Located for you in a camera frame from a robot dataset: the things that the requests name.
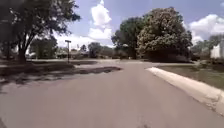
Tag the grey asphalt road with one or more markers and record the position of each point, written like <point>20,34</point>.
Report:
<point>110,100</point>

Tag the pale concrete kerb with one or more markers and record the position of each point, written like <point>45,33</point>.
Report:
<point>186,85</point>

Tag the dark green tree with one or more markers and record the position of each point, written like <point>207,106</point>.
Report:
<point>128,33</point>

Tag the trees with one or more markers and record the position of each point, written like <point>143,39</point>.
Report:
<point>205,45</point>

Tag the large pale-leaved tree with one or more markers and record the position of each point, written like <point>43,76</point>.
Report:
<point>163,33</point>

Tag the sign on pole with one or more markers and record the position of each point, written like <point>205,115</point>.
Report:
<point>68,50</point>

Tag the grass verge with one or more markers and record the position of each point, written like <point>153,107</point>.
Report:
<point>207,76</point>

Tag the large dark tree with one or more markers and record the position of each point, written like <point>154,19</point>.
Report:
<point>23,20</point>

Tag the white building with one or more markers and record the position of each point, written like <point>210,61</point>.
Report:
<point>216,51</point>

